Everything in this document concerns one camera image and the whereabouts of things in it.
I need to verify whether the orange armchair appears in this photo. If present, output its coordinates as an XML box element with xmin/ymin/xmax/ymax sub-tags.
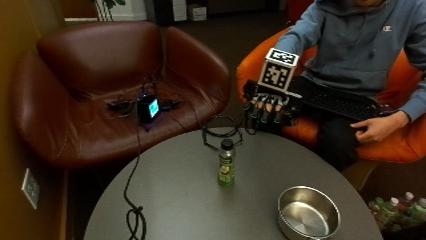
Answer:
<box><xmin>236</xmin><ymin>27</ymin><xmax>426</xmax><ymax>164</ymax></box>

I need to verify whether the black keyboard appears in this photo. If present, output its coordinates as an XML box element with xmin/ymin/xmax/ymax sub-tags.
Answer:
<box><xmin>291</xmin><ymin>76</ymin><xmax>397</xmax><ymax>122</ymax></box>

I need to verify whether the white marker cube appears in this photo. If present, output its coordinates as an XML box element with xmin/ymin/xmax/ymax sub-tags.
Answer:
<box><xmin>257</xmin><ymin>47</ymin><xmax>301</xmax><ymax>92</ymax></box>

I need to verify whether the green drink bottle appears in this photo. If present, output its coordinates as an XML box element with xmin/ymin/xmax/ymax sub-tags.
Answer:
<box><xmin>217</xmin><ymin>138</ymin><xmax>237</xmax><ymax>189</ymax></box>

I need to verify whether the the person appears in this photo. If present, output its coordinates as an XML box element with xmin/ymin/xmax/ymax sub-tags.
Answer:
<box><xmin>273</xmin><ymin>0</ymin><xmax>426</xmax><ymax>173</ymax></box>

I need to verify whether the group of bottles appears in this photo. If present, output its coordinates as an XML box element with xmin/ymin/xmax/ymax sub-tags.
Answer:
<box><xmin>367</xmin><ymin>191</ymin><xmax>426</xmax><ymax>234</ymax></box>

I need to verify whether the small black device with screen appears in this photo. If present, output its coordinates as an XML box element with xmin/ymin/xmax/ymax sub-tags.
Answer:
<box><xmin>138</xmin><ymin>95</ymin><xmax>162</xmax><ymax>124</ymax></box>

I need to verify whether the steel bowl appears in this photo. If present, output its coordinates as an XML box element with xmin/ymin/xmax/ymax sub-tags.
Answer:
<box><xmin>277</xmin><ymin>185</ymin><xmax>343</xmax><ymax>240</ymax></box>

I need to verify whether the white box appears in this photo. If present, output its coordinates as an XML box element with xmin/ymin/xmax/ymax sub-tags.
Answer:
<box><xmin>187</xmin><ymin>3</ymin><xmax>209</xmax><ymax>22</ymax></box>

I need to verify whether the brown leather armchair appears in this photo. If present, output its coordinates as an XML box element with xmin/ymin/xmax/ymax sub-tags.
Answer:
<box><xmin>11</xmin><ymin>20</ymin><xmax>232</xmax><ymax>169</ymax></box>

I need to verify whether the black cable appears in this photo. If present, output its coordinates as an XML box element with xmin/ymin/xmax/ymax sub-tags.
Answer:
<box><xmin>123</xmin><ymin>113</ymin><xmax>245</xmax><ymax>240</ymax></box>

